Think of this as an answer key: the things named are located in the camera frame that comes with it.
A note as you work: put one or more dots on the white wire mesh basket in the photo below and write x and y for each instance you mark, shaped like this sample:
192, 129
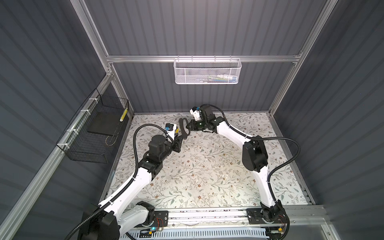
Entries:
207, 71

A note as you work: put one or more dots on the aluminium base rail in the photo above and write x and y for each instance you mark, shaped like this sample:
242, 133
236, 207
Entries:
210, 216

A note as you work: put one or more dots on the black foam pad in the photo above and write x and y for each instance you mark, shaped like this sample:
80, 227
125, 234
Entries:
105, 123

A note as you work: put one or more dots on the yellow marker pen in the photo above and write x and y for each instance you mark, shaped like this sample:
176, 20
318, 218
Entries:
123, 115

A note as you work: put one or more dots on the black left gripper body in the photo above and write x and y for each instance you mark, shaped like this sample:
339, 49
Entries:
175, 146

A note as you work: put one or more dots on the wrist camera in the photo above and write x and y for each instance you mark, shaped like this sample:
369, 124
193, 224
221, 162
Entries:
171, 130
195, 112

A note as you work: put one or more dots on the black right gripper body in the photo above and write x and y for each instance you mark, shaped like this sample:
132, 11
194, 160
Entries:
197, 125

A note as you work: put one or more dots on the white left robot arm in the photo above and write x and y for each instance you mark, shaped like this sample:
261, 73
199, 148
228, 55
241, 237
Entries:
146, 170

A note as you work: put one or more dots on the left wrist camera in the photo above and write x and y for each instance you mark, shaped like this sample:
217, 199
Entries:
171, 130

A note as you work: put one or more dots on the white vent grille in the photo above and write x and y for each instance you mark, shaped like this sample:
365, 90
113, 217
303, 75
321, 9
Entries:
243, 233

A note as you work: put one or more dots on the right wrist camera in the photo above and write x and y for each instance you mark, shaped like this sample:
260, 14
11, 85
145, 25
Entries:
195, 112

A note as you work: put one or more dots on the black wire basket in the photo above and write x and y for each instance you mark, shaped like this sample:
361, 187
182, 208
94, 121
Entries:
81, 146

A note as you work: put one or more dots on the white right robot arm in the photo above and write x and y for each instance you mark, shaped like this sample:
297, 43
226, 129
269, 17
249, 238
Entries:
254, 154

